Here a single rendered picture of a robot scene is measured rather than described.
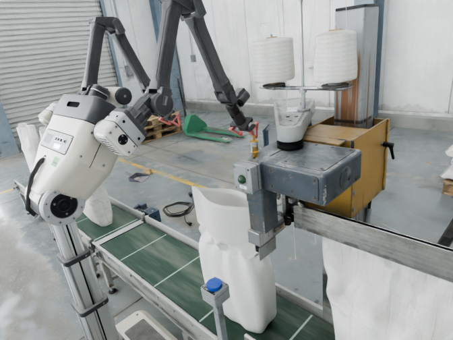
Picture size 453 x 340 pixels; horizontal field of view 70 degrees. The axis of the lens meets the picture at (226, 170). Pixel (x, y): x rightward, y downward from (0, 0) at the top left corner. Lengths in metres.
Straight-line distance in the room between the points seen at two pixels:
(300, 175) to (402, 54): 5.36
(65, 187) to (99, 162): 0.15
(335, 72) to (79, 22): 8.05
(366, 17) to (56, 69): 7.74
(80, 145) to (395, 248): 1.07
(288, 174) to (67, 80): 7.90
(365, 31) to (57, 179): 1.20
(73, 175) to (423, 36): 5.57
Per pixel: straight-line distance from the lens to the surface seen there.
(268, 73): 1.27
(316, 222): 1.20
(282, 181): 1.00
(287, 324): 1.79
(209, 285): 1.30
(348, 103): 1.38
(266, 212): 1.11
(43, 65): 8.49
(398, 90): 6.30
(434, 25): 6.08
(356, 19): 1.34
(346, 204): 1.28
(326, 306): 1.76
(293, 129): 1.08
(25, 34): 8.47
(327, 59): 1.15
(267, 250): 1.22
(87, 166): 1.26
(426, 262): 1.10
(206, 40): 1.35
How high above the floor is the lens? 1.69
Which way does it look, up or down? 21 degrees down
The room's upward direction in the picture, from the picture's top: 7 degrees counter-clockwise
